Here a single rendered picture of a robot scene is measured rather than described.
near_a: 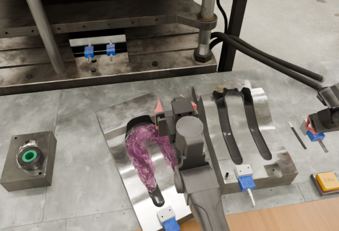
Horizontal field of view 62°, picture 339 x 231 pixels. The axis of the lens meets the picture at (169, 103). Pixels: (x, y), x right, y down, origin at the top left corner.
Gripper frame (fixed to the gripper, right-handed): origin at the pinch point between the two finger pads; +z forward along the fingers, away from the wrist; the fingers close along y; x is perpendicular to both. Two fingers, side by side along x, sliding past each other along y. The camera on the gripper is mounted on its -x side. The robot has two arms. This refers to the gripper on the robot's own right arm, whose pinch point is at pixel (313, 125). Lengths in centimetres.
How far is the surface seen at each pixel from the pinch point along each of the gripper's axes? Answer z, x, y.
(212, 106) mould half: 9.5, -13.8, 32.8
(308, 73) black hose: 27.8, -28.0, -22.1
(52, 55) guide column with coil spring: 32, -53, 100
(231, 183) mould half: -0.8, 15.2, 33.9
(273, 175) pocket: 1.9, 15.0, 18.1
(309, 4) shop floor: 195, -165, -158
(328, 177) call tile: 3.1, 18.7, -2.2
